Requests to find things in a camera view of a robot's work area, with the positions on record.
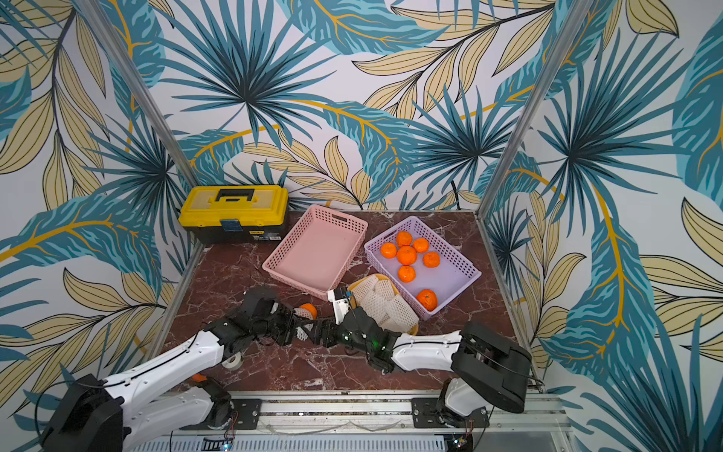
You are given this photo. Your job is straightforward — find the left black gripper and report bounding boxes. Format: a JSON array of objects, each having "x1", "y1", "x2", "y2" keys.
[{"x1": 252, "y1": 301, "x2": 311, "y2": 347}]

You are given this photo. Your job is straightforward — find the white foam net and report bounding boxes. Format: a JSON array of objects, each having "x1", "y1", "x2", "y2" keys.
[
  {"x1": 384, "y1": 295, "x2": 419, "y2": 335},
  {"x1": 296, "y1": 322, "x2": 309, "y2": 341},
  {"x1": 361, "y1": 292, "x2": 390, "y2": 326},
  {"x1": 374, "y1": 279, "x2": 397, "y2": 301},
  {"x1": 349, "y1": 275, "x2": 378, "y2": 304}
]

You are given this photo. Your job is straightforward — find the netted orange end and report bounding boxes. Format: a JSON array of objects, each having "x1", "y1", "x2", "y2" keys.
[{"x1": 397, "y1": 266, "x2": 416, "y2": 284}]

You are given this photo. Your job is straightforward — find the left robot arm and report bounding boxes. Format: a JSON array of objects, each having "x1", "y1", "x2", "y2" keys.
[{"x1": 39, "y1": 287, "x2": 317, "y2": 451}]

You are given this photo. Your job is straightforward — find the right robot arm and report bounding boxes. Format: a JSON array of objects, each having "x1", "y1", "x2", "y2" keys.
[{"x1": 302, "y1": 308, "x2": 532, "y2": 422}]

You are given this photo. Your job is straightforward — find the yellow plastic tub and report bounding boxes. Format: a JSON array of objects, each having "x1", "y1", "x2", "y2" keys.
[{"x1": 349, "y1": 274, "x2": 419, "y2": 335}]

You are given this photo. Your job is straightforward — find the pink perforated basket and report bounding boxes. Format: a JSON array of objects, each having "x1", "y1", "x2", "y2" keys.
[{"x1": 263, "y1": 205, "x2": 368, "y2": 301}]

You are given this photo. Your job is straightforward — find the white tape roll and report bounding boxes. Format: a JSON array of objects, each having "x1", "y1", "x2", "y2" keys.
[{"x1": 221, "y1": 352, "x2": 243, "y2": 371}]

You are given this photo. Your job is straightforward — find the purple perforated basket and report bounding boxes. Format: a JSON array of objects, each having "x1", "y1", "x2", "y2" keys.
[{"x1": 365, "y1": 216, "x2": 481, "y2": 320}]

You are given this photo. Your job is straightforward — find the yellow black toolbox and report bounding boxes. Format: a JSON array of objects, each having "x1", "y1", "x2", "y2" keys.
[{"x1": 179, "y1": 186, "x2": 289, "y2": 246}]

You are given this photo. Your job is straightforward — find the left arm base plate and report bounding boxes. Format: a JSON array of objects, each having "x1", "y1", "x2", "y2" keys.
[{"x1": 183, "y1": 399, "x2": 262, "y2": 431}]

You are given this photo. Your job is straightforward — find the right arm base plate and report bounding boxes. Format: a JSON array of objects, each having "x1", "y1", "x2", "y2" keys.
[{"x1": 410, "y1": 397, "x2": 490, "y2": 429}]

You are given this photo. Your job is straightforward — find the aluminium front rail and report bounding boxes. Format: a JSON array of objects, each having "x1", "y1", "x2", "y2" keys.
[{"x1": 136, "y1": 390, "x2": 580, "y2": 451}]

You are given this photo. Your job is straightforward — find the left aluminium corner post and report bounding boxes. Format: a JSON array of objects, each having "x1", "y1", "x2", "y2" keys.
[{"x1": 75, "y1": 0, "x2": 199, "y2": 188}]

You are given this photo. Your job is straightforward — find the aluminium corner post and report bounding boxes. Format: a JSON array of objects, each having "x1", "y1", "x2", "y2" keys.
[
  {"x1": 75, "y1": 0, "x2": 199, "y2": 188},
  {"x1": 476, "y1": 0, "x2": 586, "y2": 218}
]

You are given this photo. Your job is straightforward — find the right aluminium corner post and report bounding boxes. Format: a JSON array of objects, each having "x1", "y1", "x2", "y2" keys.
[{"x1": 476, "y1": 0, "x2": 586, "y2": 218}]

